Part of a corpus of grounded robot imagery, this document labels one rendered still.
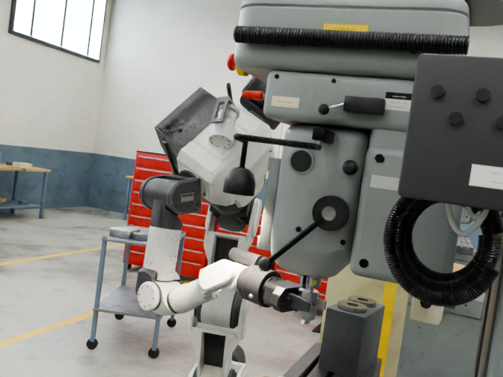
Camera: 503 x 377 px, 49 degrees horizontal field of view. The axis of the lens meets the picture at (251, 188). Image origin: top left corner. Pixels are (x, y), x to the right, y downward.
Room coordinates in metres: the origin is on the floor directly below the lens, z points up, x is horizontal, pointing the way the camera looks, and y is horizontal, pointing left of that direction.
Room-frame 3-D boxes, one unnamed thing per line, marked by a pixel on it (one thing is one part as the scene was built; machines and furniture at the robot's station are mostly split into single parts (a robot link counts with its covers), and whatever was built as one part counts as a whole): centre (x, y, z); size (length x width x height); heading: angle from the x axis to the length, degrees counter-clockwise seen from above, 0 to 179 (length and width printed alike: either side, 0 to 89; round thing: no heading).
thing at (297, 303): (1.20, -0.14, 1.24); 0.06 x 0.02 x 0.03; 47
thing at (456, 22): (1.22, -0.17, 1.81); 0.47 x 0.26 x 0.16; 69
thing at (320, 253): (1.22, -0.16, 1.47); 0.21 x 0.19 x 0.32; 159
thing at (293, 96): (1.21, -0.20, 1.68); 0.34 x 0.24 x 0.10; 69
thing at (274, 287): (1.29, -0.09, 1.24); 0.13 x 0.12 x 0.10; 137
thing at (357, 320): (1.71, -0.38, 1.04); 0.22 x 0.12 x 0.20; 151
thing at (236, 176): (1.26, 0.03, 1.49); 0.07 x 0.07 x 0.06
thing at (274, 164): (1.26, -0.06, 1.45); 0.04 x 0.04 x 0.21; 69
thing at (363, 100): (1.07, -0.17, 1.66); 0.12 x 0.04 x 0.04; 69
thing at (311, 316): (1.22, -0.16, 1.23); 0.05 x 0.05 x 0.05
